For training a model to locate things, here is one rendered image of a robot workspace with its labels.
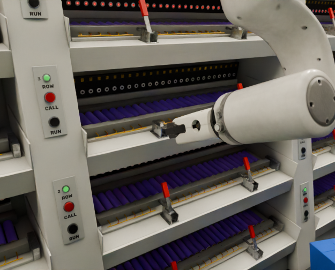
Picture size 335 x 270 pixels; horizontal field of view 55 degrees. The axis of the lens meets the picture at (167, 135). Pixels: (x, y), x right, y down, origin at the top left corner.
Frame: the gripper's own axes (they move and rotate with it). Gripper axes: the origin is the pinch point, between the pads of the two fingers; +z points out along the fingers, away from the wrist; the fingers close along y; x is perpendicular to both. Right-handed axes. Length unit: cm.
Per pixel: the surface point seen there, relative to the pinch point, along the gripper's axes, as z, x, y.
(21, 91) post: 3.1, 11.3, -27.0
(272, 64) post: 8.5, 12.8, 42.6
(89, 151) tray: 6.8, -0.9, -16.7
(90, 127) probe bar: 10.4, 4.0, -14.3
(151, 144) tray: 5.6, -2.1, -3.7
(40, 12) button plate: 0.8, 23.9, -21.9
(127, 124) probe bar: 10.5, 3.2, -5.9
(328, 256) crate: -8.1, -35.6, 28.1
